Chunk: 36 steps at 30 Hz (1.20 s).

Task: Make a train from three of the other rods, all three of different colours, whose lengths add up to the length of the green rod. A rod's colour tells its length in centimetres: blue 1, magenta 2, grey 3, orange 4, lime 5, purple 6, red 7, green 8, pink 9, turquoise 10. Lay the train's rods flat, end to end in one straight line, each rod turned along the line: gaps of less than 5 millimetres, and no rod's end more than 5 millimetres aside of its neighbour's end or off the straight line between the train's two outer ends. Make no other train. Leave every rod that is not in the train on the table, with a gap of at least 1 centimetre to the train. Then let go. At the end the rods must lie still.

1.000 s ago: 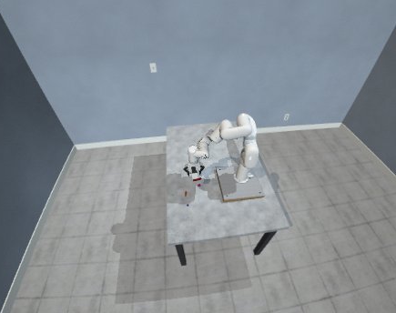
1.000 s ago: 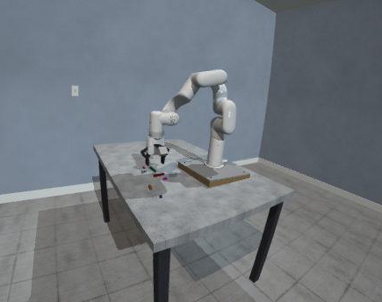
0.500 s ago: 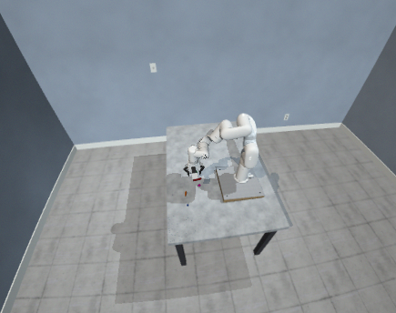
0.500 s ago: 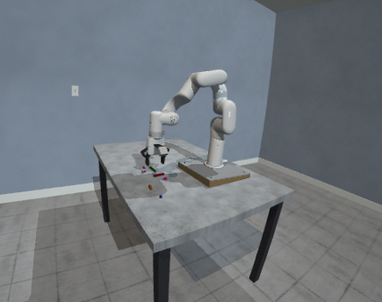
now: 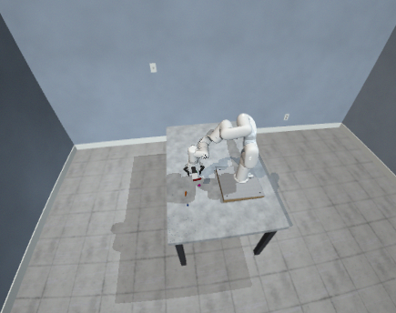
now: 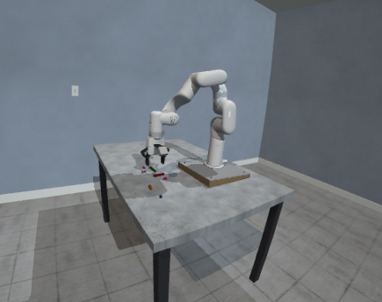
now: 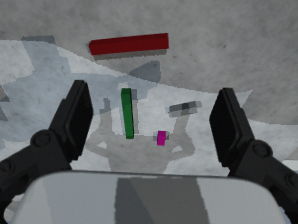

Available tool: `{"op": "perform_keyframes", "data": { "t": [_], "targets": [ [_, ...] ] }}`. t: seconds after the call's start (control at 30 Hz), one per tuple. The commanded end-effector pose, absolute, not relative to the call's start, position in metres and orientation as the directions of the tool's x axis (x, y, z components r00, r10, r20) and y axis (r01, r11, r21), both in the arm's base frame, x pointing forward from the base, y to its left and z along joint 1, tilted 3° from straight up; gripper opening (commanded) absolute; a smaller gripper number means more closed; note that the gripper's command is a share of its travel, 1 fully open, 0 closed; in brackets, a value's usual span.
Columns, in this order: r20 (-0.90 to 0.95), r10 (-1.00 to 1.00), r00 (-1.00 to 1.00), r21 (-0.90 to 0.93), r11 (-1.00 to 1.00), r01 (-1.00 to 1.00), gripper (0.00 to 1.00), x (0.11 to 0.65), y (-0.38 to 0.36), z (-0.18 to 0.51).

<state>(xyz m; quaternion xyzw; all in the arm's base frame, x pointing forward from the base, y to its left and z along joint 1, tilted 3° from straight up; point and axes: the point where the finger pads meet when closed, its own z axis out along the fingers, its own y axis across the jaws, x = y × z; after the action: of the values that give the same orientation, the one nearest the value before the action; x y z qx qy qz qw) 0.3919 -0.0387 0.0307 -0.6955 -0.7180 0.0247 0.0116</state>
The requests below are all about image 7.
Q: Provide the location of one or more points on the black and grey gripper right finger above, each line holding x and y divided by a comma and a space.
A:
250, 158

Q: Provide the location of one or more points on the green rod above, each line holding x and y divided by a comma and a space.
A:
126, 98

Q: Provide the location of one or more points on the dark red rod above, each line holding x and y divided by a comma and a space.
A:
129, 44

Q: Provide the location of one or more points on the small magenta block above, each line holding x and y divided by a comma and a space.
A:
161, 137

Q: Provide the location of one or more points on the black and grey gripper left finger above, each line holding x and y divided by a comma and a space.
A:
49, 148

